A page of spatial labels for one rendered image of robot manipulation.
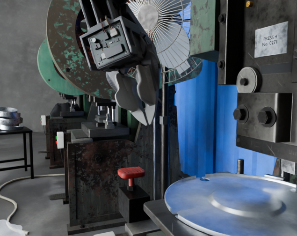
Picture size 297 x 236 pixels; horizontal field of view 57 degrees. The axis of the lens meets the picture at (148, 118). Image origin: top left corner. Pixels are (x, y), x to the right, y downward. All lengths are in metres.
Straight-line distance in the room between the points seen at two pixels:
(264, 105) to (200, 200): 0.20
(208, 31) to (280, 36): 0.15
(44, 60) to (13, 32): 3.73
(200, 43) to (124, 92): 0.26
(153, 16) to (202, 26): 0.63
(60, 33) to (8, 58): 5.34
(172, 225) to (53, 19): 1.48
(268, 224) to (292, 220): 0.05
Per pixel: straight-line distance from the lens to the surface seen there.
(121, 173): 0.75
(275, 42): 0.53
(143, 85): 0.41
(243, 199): 0.53
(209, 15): 0.61
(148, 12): 1.25
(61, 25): 1.74
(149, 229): 0.72
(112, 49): 0.38
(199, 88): 2.92
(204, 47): 0.61
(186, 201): 0.51
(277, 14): 0.54
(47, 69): 3.41
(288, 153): 0.52
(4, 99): 7.00
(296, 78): 0.45
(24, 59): 7.01
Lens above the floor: 0.98
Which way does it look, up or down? 6 degrees down
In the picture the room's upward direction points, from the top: straight up
